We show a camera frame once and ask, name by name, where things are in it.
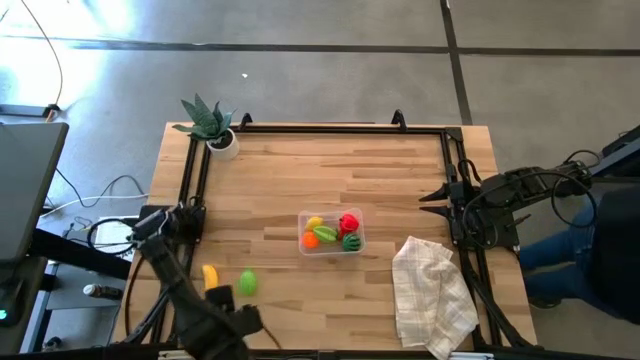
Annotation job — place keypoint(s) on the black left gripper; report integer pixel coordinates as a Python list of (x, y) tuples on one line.
[(221, 300)]

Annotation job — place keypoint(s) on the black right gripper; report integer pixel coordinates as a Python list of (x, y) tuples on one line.
[(460, 210)]

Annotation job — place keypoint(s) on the yellow toy banana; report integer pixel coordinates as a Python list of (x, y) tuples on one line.
[(210, 275)]

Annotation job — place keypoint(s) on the red toy bell pepper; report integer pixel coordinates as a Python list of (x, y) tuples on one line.
[(349, 222)]

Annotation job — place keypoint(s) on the green striped toy watermelon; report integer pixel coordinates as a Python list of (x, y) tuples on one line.
[(352, 242)]

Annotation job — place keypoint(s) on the orange toy tangerine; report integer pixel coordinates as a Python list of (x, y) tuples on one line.
[(310, 240)]

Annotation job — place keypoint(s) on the light green toy fruit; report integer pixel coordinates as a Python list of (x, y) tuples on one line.
[(325, 234)]

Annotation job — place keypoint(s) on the clear plastic tupperware container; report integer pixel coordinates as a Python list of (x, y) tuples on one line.
[(331, 252)]

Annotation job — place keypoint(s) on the yellow toy lemon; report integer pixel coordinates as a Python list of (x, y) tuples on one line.
[(314, 223)]

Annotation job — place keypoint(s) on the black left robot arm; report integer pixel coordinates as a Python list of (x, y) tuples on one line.
[(200, 327)]

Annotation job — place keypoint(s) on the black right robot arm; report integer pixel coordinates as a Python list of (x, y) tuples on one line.
[(520, 195)]

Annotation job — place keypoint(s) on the white checked cloth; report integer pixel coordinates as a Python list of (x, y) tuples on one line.
[(430, 300)]

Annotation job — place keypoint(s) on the white and black bottle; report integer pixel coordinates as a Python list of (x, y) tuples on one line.
[(102, 291)]

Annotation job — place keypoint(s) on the white printed box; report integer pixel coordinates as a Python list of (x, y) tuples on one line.
[(112, 235)]

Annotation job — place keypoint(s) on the white plant pot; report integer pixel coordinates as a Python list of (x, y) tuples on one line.
[(226, 150)]

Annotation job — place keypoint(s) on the black desk crossbar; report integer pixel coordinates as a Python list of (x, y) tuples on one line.
[(75, 252)]

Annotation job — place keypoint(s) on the green leafy plant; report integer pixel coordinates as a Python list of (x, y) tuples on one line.
[(205, 122)]

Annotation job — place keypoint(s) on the person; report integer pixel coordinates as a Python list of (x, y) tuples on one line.
[(615, 250)]

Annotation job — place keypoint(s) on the black aluminium table frame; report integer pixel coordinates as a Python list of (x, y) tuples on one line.
[(325, 129)]

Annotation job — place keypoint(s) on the blue-gray desk frame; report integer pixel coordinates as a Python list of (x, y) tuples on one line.
[(622, 150), (70, 310)]

